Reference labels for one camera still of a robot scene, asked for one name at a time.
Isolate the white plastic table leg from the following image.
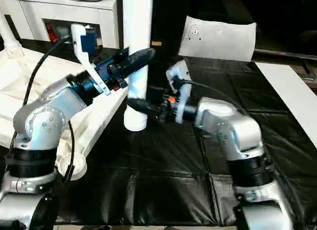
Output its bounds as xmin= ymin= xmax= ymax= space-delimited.
xmin=122 ymin=0 xmax=154 ymax=132
xmin=0 ymin=14 xmax=24 ymax=59

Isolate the white plastic table top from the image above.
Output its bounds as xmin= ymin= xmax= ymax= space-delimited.
xmin=0 ymin=48 xmax=129 ymax=181

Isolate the black cabinet with gold label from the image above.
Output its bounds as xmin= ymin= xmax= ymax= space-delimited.
xmin=151 ymin=0 xmax=189 ymax=55

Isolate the black work mat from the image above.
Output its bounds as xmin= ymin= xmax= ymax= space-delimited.
xmin=0 ymin=38 xmax=317 ymax=227

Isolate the white cabinet with glass doors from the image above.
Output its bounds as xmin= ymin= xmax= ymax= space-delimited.
xmin=0 ymin=0 xmax=123 ymax=49

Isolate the white flat board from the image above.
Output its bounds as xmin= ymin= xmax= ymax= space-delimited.
xmin=255 ymin=61 xmax=317 ymax=148

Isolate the black horizontal bar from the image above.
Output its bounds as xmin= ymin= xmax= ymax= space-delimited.
xmin=254 ymin=48 xmax=317 ymax=59

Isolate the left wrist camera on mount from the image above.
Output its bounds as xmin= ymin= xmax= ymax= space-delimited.
xmin=70 ymin=23 xmax=111 ymax=96

